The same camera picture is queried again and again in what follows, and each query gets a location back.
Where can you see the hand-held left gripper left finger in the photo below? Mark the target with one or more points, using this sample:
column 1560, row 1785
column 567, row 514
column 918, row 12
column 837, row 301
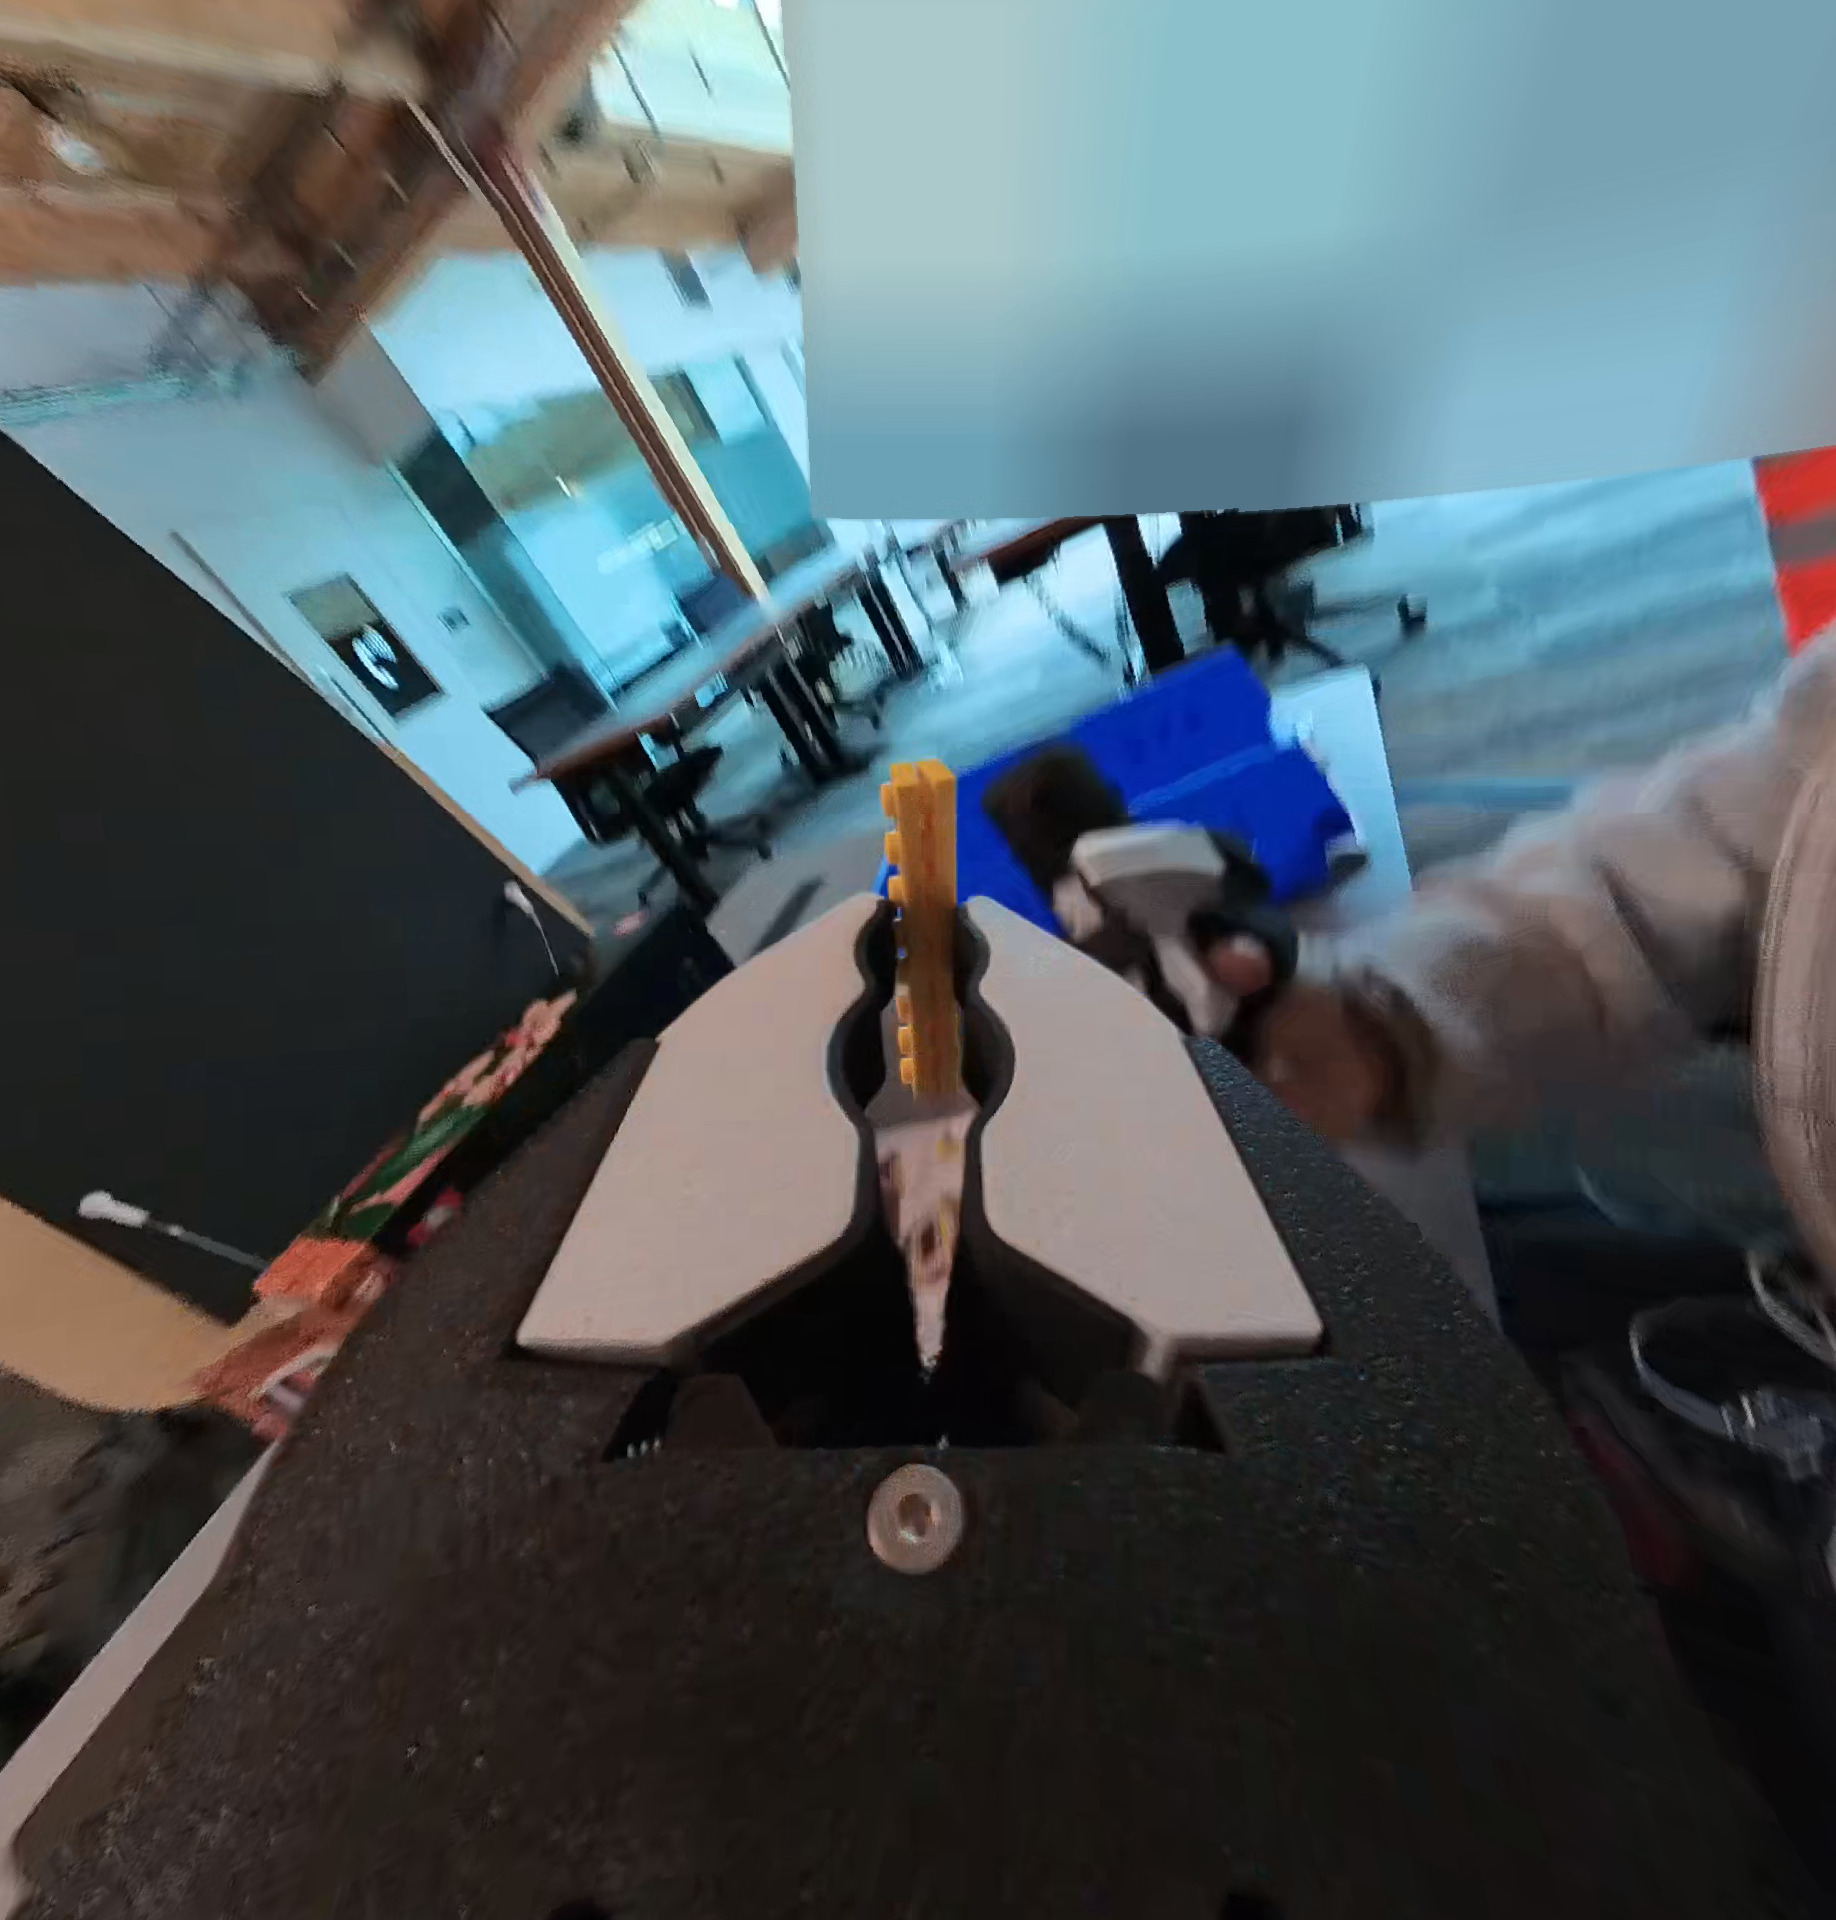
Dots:
column 707, row 1185

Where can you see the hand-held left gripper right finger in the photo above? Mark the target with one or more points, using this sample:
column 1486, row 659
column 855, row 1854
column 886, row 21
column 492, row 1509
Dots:
column 1142, row 1185

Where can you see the narrow yellow toy plate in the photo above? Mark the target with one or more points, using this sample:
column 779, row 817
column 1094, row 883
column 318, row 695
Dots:
column 933, row 931

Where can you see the person's right forearm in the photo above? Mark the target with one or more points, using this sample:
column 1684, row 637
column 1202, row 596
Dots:
column 1577, row 931

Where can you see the grey desk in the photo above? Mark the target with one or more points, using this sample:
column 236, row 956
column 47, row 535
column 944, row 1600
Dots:
column 782, row 900

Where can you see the wooden office desk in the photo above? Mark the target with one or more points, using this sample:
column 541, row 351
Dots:
column 678, row 705

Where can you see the person's right hand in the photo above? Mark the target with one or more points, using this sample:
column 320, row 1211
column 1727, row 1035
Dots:
column 1323, row 1050

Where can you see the blue plastic bin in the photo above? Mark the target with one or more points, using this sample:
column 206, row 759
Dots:
column 1202, row 750

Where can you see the toy instruction sheet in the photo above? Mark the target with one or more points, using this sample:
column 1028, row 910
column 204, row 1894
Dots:
column 927, row 1216

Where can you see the black orchid picture box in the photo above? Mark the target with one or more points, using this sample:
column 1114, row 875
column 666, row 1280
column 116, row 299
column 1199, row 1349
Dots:
column 407, row 1171

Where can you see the black divider board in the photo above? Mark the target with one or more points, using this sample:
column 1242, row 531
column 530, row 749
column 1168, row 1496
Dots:
column 182, row 900

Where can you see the orange traffic cone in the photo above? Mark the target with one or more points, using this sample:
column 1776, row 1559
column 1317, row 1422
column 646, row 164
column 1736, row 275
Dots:
column 1818, row 540

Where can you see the dark wall sign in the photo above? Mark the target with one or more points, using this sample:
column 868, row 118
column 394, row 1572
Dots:
column 362, row 646

